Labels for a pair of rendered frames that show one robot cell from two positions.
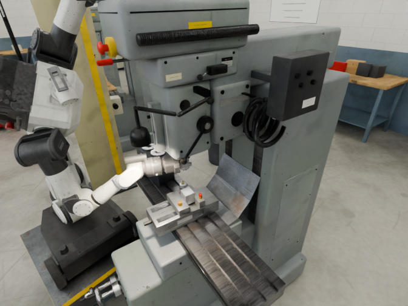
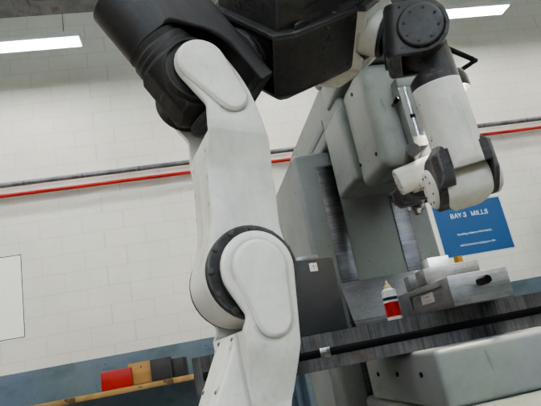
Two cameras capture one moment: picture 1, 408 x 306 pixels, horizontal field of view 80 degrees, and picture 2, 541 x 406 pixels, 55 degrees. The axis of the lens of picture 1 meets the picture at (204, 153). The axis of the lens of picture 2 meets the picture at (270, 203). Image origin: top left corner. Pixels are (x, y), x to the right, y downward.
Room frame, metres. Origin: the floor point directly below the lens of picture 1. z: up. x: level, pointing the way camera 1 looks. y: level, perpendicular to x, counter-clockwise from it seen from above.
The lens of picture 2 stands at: (0.81, 1.56, 0.89)
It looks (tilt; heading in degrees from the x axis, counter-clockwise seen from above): 16 degrees up; 292
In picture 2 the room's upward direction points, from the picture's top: 11 degrees counter-clockwise
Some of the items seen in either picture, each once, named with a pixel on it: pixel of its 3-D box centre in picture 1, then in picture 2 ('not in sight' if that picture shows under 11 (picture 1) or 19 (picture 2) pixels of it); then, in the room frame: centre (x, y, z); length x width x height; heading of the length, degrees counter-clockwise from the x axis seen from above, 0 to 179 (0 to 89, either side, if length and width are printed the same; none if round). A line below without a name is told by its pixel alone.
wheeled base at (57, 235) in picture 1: (78, 218); not in sight; (1.27, 0.91, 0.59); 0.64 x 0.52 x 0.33; 46
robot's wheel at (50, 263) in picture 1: (55, 272); not in sight; (0.91, 0.92, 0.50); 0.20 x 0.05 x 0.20; 46
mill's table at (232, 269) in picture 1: (183, 210); (432, 329); (1.02, 0.12, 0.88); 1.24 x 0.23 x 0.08; 33
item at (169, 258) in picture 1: (189, 228); (460, 365); (0.98, 0.10, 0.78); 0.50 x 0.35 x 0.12; 123
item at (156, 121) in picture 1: (157, 127); (409, 113); (0.92, 0.19, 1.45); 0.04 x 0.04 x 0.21; 33
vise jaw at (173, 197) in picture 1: (178, 203); (447, 273); (0.94, 0.14, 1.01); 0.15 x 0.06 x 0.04; 30
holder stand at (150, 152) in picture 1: (155, 162); (292, 299); (1.31, 0.31, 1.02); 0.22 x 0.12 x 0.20; 43
